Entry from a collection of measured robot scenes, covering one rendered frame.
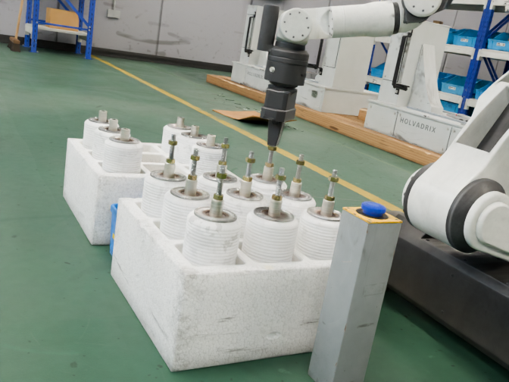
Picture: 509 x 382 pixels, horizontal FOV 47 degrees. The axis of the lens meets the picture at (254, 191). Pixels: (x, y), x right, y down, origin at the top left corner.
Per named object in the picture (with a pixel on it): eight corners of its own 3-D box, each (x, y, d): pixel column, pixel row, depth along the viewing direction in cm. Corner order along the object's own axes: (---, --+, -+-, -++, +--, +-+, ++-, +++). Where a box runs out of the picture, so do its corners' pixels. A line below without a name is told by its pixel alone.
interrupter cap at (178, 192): (208, 204, 108) (208, 201, 108) (167, 198, 108) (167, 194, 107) (210, 193, 115) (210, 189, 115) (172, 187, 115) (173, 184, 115)
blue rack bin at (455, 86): (468, 95, 709) (473, 77, 704) (493, 100, 677) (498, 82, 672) (438, 91, 686) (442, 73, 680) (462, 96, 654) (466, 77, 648)
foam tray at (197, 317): (261, 265, 149) (273, 198, 145) (354, 345, 117) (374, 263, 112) (110, 274, 130) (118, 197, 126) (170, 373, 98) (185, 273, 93)
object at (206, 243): (213, 295, 113) (228, 206, 108) (235, 320, 105) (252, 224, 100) (167, 299, 108) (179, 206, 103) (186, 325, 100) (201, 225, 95)
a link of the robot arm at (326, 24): (277, 41, 130) (338, 37, 130) (280, 42, 122) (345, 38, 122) (276, 10, 129) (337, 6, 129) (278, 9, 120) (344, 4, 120)
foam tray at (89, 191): (183, 198, 195) (191, 145, 191) (233, 242, 163) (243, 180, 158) (62, 195, 177) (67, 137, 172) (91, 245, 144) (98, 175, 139)
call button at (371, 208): (373, 212, 98) (376, 201, 97) (388, 220, 95) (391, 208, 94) (354, 212, 96) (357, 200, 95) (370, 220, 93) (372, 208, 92)
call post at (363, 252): (338, 368, 108) (375, 208, 100) (362, 390, 102) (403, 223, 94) (307, 374, 104) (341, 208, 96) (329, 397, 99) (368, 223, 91)
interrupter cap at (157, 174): (163, 170, 126) (163, 167, 126) (193, 180, 123) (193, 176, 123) (142, 176, 119) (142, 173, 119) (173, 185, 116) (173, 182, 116)
